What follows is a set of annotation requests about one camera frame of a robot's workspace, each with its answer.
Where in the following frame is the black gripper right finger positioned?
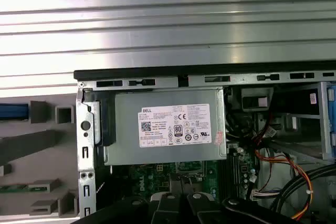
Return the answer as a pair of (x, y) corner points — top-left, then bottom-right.
(185, 191), (302, 224)

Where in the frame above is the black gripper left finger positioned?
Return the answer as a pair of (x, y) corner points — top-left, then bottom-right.
(78, 191), (186, 224)

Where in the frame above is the hard disk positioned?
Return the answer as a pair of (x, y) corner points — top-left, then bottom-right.
(0, 102), (29, 122)

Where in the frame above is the green motherboard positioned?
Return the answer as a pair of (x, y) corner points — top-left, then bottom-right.
(110, 142), (262, 209)

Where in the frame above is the black RAM slot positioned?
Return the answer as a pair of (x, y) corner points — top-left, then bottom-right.
(219, 148), (229, 199)
(228, 148), (239, 200)

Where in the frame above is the grey power supply unit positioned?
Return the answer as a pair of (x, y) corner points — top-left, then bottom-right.
(103, 86), (228, 167)

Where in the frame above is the grey parts rack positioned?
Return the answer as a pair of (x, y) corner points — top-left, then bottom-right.
(0, 100), (79, 217)

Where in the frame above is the grey optical drive cage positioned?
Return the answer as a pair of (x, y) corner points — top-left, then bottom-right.
(286, 81), (336, 165)

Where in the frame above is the black PC case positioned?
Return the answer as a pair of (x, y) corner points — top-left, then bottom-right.
(73, 65), (336, 224)

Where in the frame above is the green RAM stick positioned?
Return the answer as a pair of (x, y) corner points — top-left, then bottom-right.
(0, 184), (30, 194)

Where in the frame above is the blue plastic drive latch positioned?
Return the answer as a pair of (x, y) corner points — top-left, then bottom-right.
(327, 81), (336, 156)

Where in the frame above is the orange wire bundle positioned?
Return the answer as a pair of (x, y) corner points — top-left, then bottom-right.
(253, 126), (316, 221)

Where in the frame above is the black cable bundle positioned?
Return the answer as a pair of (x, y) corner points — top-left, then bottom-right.
(262, 165), (336, 224)

